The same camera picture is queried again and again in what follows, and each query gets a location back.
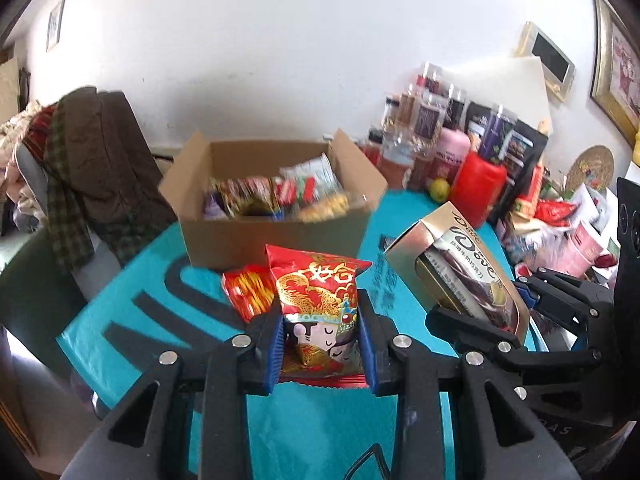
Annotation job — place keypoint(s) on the pile of cream cloth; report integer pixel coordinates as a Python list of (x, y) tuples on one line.
[(15, 160)]

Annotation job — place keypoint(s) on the large gold picture frame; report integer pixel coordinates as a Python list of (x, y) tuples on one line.
[(607, 60)]

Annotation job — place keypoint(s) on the green fruit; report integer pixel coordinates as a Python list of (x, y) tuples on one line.
[(440, 191)]

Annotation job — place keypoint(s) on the white printed snack packet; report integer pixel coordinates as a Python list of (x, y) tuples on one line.
[(320, 172)]

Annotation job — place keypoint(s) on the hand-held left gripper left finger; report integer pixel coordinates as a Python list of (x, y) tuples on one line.
[(274, 345)]

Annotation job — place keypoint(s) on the black stand-up pouch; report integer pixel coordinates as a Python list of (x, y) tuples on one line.
[(525, 155)]

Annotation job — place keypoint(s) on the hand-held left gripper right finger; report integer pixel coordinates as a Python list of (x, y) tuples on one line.
[(367, 350)]

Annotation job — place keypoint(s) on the group of clear plastic jars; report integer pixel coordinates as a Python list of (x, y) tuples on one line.
[(425, 115)]

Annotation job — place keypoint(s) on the brown jacket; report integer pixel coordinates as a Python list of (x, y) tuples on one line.
[(115, 160)]

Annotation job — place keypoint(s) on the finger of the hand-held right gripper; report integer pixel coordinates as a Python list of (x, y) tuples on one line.
[(450, 327), (522, 289)]

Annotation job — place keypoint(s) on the green plaid garment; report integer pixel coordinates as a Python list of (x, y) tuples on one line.
[(65, 200)]

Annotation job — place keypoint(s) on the small gold box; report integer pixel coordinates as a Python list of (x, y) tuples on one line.
[(410, 255)]

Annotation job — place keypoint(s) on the round woven mat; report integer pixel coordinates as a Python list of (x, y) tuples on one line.
[(592, 165)]

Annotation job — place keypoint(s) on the green chair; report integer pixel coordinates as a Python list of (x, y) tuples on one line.
[(30, 300)]

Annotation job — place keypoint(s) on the pink container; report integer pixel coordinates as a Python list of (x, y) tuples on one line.
[(452, 150)]

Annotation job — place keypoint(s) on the small black pouch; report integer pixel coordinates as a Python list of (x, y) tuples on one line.
[(477, 117)]

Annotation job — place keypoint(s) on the clear packet of yellow crisps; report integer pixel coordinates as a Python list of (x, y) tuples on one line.
[(325, 207)]

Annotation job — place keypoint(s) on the small wall device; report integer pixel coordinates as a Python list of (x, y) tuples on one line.
[(550, 60)]

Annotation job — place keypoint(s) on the small framed wall picture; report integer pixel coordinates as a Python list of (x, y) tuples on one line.
[(56, 25)]

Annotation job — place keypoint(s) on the red foil packet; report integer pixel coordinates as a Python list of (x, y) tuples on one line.
[(552, 212)]

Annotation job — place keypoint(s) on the red plaid cloth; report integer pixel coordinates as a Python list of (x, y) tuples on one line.
[(40, 125)]

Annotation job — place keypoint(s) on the red bottle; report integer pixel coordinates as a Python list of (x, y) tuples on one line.
[(477, 190)]

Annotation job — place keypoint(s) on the pink cup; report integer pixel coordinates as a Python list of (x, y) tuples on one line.
[(582, 250)]

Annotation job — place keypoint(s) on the red gold snack packet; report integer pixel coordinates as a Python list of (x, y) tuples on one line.
[(247, 290)]

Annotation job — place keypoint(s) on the cardboard box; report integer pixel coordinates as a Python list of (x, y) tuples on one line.
[(225, 245)]

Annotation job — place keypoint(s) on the red cartoon snack packet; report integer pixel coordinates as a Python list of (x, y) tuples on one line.
[(315, 285)]

